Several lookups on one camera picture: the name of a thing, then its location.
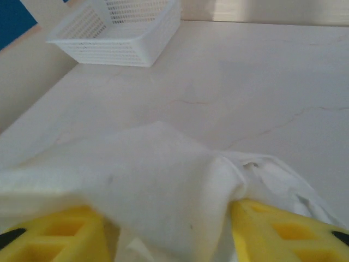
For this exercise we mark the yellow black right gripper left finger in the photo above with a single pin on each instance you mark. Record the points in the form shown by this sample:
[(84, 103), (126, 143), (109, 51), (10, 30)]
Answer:
[(54, 237)]

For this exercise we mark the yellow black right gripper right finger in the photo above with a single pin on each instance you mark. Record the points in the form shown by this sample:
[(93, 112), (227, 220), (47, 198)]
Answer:
[(286, 234)]

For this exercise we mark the white t-shirt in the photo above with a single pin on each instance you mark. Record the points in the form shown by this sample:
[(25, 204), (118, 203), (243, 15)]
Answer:
[(150, 169)]

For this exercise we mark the white plastic mesh basket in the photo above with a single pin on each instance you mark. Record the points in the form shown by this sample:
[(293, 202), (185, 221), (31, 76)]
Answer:
[(122, 46)]

